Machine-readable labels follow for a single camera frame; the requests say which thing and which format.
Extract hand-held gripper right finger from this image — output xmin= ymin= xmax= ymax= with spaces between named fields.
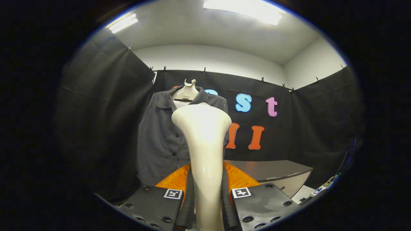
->
xmin=222 ymin=160 xmax=301 ymax=231

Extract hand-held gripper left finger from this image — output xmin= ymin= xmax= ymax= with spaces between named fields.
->
xmin=117 ymin=162 xmax=195 ymax=231

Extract dark grey button shirt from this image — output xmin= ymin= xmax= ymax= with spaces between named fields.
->
xmin=136 ymin=86 xmax=230 ymax=186

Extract cream white garment steamer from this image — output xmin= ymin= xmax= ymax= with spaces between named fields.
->
xmin=171 ymin=103 xmax=232 ymax=231

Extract white clothes hanger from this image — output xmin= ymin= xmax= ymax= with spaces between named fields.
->
xmin=172 ymin=79 xmax=200 ymax=102

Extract grey drawer cabinet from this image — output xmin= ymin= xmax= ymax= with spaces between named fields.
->
xmin=224 ymin=159 xmax=314 ymax=199

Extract colourful clutter items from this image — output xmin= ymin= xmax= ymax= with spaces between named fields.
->
xmin=300 ymin=173 xmax=342 ymax=204

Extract small ceiling light panel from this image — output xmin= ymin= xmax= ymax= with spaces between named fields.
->
xmin=108 ymin=13 xmax=138 ymax=34

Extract large ceiling light panel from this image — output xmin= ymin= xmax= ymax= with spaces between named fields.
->
xmin=203 ymin=0 xmax=284 ymax=26

